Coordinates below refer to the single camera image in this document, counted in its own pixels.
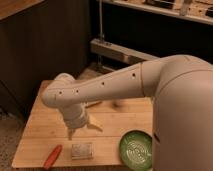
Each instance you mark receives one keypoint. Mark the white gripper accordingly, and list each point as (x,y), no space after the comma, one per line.
(81,121)

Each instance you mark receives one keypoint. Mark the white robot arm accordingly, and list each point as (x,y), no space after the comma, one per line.
(181,87)

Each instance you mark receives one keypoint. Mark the white sponge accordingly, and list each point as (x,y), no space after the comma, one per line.
(82,151)

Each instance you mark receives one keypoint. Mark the orange carrot toy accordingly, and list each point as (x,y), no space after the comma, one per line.
(52,157)

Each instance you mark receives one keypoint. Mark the dark wooden cabinet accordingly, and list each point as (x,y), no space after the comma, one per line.
(39,43)

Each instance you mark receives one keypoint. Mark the vertical metal pole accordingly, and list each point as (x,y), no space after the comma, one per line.
(100,21)

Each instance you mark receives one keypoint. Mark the upper shelf with clutter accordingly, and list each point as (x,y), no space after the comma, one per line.
(200,11)

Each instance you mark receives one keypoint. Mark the metal beam rail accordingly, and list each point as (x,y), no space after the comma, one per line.
(119,53)

